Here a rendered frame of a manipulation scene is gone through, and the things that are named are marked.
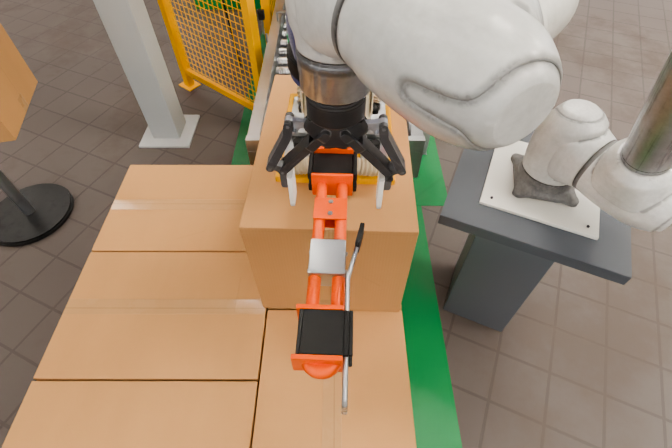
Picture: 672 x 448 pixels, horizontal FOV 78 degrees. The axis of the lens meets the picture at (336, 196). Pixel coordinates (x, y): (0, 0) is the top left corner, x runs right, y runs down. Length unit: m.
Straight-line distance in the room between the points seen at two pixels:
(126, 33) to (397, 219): 1.77
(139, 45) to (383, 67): 2.10
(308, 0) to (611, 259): 1.10
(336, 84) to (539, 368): 1.65
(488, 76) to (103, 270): 1.37
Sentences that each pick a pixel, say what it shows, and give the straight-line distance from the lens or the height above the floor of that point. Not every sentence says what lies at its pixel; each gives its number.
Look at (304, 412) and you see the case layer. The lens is 1.18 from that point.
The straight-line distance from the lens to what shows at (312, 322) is 0.64.
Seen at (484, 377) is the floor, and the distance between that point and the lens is 1.86.
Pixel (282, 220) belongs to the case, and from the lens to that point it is 0.94.
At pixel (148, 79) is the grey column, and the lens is 2.47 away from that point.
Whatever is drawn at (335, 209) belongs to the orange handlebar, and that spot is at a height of 1.09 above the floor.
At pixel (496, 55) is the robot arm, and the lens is 0.29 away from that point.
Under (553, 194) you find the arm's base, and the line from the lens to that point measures 1.35.
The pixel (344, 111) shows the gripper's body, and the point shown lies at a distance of 0.50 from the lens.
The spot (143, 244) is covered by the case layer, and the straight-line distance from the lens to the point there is 1.52.
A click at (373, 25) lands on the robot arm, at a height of 1.54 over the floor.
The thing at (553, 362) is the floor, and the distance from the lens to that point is 1.98.
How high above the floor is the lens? 1.69
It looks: 49 degrees down
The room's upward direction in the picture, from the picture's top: straight up
